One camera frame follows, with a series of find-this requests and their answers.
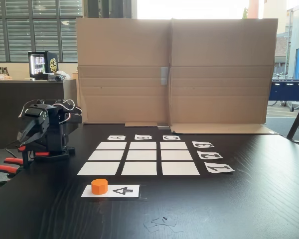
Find paper sheet number 1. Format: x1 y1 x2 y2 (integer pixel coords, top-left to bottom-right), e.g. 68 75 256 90
204 164 235 174

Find paper sheet number 3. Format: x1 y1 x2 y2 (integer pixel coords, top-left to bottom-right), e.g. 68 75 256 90
191 141 214 149

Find large brown cardboard box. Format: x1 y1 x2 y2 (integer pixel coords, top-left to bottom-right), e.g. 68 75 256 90
75 17 279 135

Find clear tape scraps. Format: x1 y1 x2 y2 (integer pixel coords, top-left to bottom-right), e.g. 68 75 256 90
143 216 183 234

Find white grey bundle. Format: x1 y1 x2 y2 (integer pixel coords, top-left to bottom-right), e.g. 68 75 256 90
47 70 71 82

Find dark wooden counter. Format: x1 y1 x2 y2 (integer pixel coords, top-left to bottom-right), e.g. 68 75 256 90
0 79 78 149

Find paper sheet number 2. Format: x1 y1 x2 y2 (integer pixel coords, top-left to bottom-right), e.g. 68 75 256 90
197 150 224 160

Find red black spring clamp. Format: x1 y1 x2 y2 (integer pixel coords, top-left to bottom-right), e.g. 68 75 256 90
0 144 26 187

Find white arrow paper sheet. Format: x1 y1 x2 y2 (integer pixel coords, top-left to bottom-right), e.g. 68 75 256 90
81 184 140 199

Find round orange token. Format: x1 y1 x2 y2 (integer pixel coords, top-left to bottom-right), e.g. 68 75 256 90
91 178 108 196

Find black power cable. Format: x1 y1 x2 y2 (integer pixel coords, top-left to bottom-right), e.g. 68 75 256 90
4 141 23 160

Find black mini fridge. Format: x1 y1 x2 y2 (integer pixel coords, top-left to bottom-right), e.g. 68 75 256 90
27 51 58 81

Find white grid square paper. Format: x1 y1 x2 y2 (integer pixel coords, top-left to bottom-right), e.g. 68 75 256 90
77 161 121 176
161 161 201 176
160 141 188 150
96 141 127 150
121 161 157 176
126 150 157 161
161 150 194 161
129 141 157 150
87 150 124 161

